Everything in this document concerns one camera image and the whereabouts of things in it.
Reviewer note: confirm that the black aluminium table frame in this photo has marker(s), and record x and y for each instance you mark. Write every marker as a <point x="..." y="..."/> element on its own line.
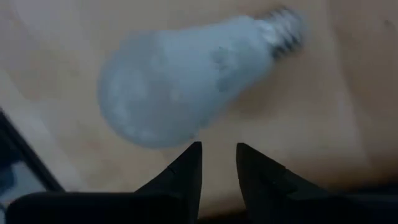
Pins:
<point x="18" y="149"/>

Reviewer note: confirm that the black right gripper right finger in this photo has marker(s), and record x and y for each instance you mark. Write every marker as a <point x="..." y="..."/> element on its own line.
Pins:
<point x="264" y="186"/>

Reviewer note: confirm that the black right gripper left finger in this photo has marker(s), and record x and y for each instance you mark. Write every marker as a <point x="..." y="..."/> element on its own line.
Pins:
<point x="183" y="180"/>

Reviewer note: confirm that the white light bulb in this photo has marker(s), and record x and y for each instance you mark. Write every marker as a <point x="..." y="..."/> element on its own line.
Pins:
<point x="174" y="87"/>

